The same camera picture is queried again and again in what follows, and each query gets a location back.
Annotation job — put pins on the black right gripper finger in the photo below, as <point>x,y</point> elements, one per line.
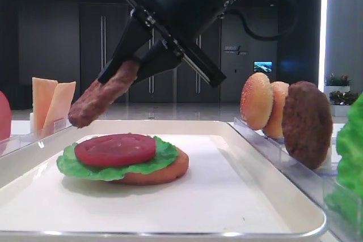
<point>160,58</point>

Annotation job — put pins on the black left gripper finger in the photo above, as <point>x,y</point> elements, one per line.
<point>137,33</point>

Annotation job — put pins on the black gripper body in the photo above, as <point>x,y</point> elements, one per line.
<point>179,22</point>

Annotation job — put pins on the brown meat patty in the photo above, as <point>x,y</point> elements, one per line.
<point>98,97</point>
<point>307,124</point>

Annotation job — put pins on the red tomato slice on lettuce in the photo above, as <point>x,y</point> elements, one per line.
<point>116,150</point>

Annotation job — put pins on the left cheese slice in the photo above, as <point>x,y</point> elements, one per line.
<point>42,93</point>

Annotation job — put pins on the cheese slice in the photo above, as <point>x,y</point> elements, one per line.
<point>60,103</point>
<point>42,93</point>

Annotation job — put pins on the right cheese slice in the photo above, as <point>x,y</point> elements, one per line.
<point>60,103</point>

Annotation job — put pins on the green lettuce leaf on bun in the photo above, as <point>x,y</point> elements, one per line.
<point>69,165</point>

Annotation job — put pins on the red tomato slice at left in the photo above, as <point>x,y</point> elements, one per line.
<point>5,117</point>

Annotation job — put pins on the green lettuce at right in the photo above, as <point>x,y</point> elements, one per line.
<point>347,162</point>

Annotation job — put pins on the left dark door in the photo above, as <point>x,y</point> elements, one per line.
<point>101,28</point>

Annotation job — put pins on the right dark door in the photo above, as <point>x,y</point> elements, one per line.
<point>191,88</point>

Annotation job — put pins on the sesame top bun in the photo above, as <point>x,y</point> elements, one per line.
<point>256,101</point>

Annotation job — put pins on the bottom bun slice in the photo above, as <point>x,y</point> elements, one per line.
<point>172,172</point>

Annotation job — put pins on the plain bun slice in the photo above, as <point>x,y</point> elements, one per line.
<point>273,128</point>

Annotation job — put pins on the white serving tray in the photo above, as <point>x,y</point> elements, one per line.
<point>231,192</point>

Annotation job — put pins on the clear acrylic left holder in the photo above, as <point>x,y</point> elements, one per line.
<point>29,136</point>

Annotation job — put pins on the clear acrylic holder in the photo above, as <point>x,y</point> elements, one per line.
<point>315,184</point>
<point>29,136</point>

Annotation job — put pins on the upper potted plant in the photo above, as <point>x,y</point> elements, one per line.
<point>337,83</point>

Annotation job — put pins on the potted plant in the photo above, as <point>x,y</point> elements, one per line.
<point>337,83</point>
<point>341,102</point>

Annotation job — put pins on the lower potted plant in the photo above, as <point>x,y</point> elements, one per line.
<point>341,102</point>

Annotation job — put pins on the clear acrylic right holder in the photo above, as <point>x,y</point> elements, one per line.
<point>315,184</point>

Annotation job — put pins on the small wall screen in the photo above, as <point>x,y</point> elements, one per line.
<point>263,66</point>

